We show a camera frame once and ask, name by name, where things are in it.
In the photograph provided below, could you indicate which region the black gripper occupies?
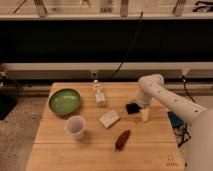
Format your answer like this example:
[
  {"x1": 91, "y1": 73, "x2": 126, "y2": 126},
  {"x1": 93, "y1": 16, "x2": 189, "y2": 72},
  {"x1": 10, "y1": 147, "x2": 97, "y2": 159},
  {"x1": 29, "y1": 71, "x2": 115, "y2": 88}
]
[{"x1": 126, "y1": 103, "x2": 149, "y2": 122}]

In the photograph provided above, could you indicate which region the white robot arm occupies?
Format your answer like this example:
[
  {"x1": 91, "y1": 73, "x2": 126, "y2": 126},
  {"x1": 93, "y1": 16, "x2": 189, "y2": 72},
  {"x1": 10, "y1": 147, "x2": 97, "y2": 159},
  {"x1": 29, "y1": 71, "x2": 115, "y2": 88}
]
[{"x1": 133, "y1": 74, "x2": 213, "y2": 171}]

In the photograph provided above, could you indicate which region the green ceramic bowl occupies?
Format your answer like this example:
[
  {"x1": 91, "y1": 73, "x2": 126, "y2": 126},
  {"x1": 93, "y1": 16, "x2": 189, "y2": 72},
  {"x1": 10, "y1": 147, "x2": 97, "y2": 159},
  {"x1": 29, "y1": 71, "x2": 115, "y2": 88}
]
[{"x1": 48, "y1": 88, "x2": 81, "y2": 116}]

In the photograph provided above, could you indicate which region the blue box beside table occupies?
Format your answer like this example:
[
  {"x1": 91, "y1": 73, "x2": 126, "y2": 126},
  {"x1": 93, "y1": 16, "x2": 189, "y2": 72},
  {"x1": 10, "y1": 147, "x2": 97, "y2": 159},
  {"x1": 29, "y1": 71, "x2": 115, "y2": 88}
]
[{"x1": 168, "y1": 112, "x2": 184, "y2": 128}]

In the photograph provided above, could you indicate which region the small white bottle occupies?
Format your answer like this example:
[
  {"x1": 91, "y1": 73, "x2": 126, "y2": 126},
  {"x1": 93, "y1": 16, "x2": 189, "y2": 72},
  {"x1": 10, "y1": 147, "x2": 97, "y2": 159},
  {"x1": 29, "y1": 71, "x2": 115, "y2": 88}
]
[{"x1": 93, "y1": 80, "x2": 106, "y2": 107}]

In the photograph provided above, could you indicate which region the black object at left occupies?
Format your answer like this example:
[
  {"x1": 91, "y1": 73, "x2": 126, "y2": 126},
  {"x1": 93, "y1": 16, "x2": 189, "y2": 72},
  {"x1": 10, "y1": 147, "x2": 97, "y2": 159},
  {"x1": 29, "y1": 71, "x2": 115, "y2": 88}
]
[{"x1": 0, "y1": 93, "x2": 17, "y2": 120}]

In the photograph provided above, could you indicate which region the black cable at right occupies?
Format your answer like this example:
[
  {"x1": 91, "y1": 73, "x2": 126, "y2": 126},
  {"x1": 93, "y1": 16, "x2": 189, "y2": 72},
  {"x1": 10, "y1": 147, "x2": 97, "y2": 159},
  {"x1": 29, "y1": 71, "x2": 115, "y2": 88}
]
[{"x1": 180, "y1": 75, "x2": 197, "y2": 104}]

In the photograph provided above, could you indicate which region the black hanging cable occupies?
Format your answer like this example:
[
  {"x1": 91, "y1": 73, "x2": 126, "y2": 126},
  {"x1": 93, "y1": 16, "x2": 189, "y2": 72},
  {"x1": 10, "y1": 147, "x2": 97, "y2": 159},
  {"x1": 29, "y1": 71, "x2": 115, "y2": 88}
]
[{"x1": 105, "y1": 9, "x2": 145, "y2": 81}]

